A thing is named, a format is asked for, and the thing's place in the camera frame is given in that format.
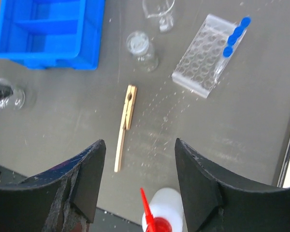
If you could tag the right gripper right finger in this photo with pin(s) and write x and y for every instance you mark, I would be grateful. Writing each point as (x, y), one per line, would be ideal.
(218, 200)

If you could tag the wooden test tube clamp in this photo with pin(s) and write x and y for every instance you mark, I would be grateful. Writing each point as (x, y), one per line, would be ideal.
(125, 124)

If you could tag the test tube blue cap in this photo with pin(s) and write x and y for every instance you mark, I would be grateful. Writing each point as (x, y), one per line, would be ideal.
(238, 31)
(232, 40)
(227, 52)
(245, 22)

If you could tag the small stoppered glass bottle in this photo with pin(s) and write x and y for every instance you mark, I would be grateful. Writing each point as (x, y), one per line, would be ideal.
(142, 51)

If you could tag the wash bottle red nozzle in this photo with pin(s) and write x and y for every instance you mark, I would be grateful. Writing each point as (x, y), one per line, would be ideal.
(164, 213)

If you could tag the clear glass beaker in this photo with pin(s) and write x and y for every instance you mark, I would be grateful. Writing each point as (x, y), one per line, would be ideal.
(160, 13)

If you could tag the clear acrylic tube rack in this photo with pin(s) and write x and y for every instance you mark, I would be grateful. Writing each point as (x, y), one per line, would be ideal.
(202, 64)

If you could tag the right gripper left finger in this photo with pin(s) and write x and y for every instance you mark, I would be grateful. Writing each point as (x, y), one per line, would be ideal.
(60, 199)

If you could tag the small clear glass dish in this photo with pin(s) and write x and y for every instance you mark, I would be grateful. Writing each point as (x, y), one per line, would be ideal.
(15, 101)

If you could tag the blue compartment plastic bin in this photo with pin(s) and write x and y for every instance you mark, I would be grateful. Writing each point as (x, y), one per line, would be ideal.
(42, 34)

